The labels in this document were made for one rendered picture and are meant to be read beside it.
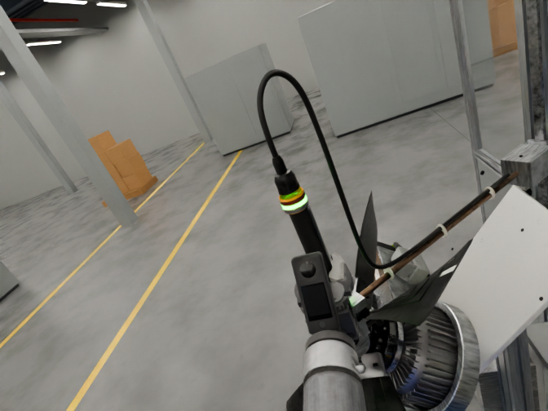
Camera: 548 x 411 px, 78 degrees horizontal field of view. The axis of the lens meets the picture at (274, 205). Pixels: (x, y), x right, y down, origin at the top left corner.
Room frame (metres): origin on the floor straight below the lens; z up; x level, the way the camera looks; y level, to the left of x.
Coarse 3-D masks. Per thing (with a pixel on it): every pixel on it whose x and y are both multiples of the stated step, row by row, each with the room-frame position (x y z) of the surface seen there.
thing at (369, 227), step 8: (368, 200) 0.75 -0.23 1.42; (368, 208) 0.75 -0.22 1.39; (368, 216) 0.76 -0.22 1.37; (368, 224) 0.77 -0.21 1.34; (376, 224) 0.85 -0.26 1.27; (360, 232) 0.71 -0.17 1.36; (368, 232) 0.76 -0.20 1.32; (376, 232) 0.83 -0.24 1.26; (368, 240) 0.76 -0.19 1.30; (376, 240) 0.82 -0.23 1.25; (368, 248) 0.75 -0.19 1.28; (376, 248) 0.80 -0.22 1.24; (360, 256) 0.70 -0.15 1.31; (376, 256) 0.78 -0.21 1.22; (360, 264) 0.70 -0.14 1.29; (368, 264) 0.73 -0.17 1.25; (360, 272) 0.69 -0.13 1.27; (368, 272) 0.71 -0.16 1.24; (368, 280) 0.70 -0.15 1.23
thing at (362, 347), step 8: (360, 296) 0.52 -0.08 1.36; (352, 304) 0.51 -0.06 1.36; (360, 304) 0.51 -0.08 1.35; (360, 312) 0.50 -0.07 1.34; (368, 312) 0.50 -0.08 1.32; (360, 320) 0.50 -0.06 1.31; (360, 328) 0.50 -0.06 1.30; (360, 336) 0.51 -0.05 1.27; (368, 336) 0.50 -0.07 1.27; (360, 344) 0.49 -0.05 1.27; (368, 344) 0.48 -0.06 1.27; (360, 352) 0.47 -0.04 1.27
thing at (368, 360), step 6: (366, 354) 0.53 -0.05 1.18; (372, 354) 0.53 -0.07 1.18; (378, 354) 0.52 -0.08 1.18; (366, 360) 0.52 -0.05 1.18; (372, 360) 0.51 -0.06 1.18; (378, 360) 0.51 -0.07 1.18; (366, 366) 0.51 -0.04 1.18; (372, 366) 0.50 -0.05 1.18; (378, 366) 0.49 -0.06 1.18; (384, 366) 0.49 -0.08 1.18; (366, 372) 0.49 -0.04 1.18; (372, 372) 0.49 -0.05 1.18; (378, 372) 0.48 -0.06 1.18; (384, 372) 0.48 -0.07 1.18
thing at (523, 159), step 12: (528, 144) 0.74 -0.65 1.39; (540, 144) 0.71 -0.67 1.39; (516, 156) 0.71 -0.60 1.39; (528, 156) 0.69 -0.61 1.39; (540, 156) 0.67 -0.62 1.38; (504, 168) 0.72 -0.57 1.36; (516, 168) 0.69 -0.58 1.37; (528, 168) 0.66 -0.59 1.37; (540, 168) 0.67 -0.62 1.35; (516, 180) 0.69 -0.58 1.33; (528, 180) 0.67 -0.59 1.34; (540, 180) 0.67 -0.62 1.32
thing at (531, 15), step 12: (528, 0) 0.73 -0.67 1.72; (528, 12) 0.73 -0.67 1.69; (528, 24) 0.73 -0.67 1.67; (540, 24) 0.72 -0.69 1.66; (528, 36) 0.73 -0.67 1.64; (540, 36) 0.72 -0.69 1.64; (540, 48) 0.72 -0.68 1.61; (540, 60) 0.72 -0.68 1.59; (540, 72) 0.72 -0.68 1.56; (540, 84) 0.72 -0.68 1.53; (540, 96) 0.72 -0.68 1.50; (540, 108) 0.72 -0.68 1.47; (540, 120) 0.72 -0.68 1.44; (540, 132) 0.72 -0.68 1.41; (540, 192) 0.73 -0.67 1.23
